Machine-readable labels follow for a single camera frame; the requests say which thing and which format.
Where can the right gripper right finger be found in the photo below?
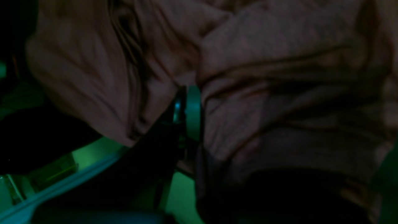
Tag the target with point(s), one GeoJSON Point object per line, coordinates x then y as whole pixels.
{"type": "Point", "coordinates": [193, 121]}

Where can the red long-sleeve shirt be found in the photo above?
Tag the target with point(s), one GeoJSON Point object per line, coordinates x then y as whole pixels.
{"type": "Point", "coordinates": [299, 96]}

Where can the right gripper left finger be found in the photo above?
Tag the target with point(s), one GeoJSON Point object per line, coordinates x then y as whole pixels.
{"type": "Point", "coordinates": [130, 190]}

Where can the black table cloth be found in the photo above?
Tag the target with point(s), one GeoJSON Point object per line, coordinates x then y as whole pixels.
{"type": "Point", "coordinates": [34, 132]}

